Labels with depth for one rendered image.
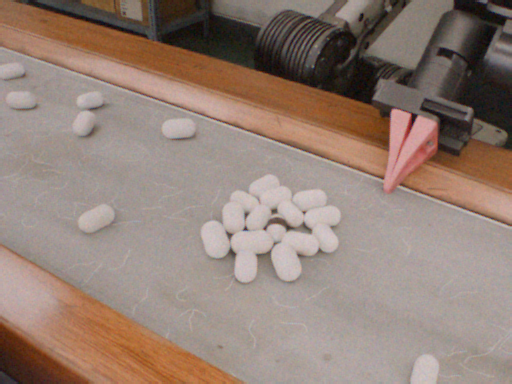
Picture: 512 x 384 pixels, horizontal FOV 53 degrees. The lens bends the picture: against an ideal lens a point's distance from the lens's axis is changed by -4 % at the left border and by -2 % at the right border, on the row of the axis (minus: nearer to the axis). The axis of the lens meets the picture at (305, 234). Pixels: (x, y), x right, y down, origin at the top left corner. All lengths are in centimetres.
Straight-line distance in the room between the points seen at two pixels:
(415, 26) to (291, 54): 178
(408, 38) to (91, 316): 233
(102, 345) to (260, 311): 12
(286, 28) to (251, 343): 57
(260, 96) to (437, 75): 23
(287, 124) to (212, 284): 25
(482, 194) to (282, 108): 25
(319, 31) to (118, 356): 60
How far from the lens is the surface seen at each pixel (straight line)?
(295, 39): 83
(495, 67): 57
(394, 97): 54
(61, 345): 38
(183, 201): 52
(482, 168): 59
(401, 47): 262
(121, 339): 37
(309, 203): 50
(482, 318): 45
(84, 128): 64
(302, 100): 66
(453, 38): 57
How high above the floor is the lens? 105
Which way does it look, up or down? 40 degrees down
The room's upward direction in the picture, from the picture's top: 6 degrees clockwise
